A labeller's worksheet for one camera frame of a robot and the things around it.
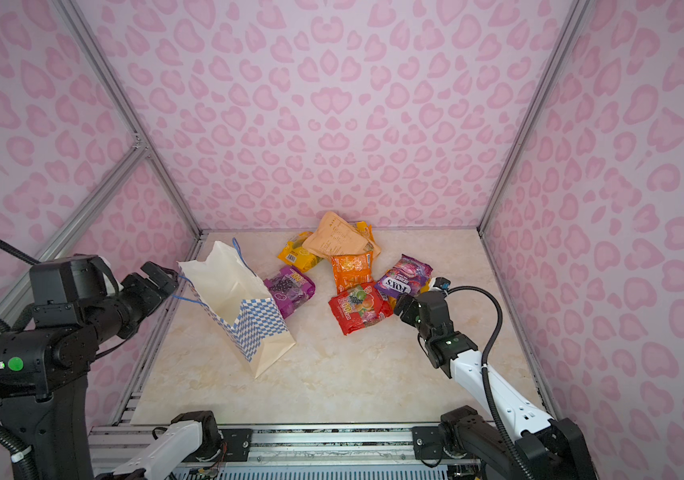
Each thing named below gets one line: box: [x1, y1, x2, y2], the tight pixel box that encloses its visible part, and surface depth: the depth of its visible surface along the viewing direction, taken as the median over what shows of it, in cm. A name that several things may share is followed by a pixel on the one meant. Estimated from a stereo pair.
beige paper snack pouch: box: [302, 212, 380, 258], surface depth 108 cm
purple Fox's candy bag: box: [374, 254, 433, 299], surface depth 99 cm
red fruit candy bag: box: [328, 282, 394, 335], surface depth 95 cm
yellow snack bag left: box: [277, 231, 324, 273], surface depth 109 cm
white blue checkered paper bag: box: [178, 239, 296, 379], surface depth 82 cm
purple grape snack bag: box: [263, 266, 316, 319], surface depth 100 cm
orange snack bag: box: [331, 251, 374, 295], surface depth 101 cm
